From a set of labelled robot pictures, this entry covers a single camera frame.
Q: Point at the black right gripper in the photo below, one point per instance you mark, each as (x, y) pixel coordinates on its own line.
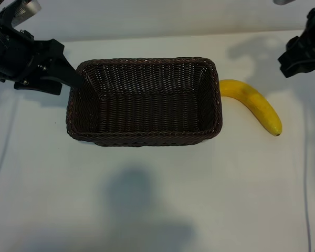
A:
(303, 55)

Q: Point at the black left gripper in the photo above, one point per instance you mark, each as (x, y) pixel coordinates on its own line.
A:
(13, 55)

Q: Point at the yellow banana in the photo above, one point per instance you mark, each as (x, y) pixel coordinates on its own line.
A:
(254, 99)

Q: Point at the dark brown wicker basket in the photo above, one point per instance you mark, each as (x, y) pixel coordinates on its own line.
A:
(147, 78)

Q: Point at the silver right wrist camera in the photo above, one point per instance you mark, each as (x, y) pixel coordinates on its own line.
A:
(282, 2)

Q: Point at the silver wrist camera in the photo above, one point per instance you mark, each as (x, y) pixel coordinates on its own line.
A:
(282, 2)
(29, 8)

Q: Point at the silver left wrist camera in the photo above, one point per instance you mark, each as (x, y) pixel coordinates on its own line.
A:
(29, 8)

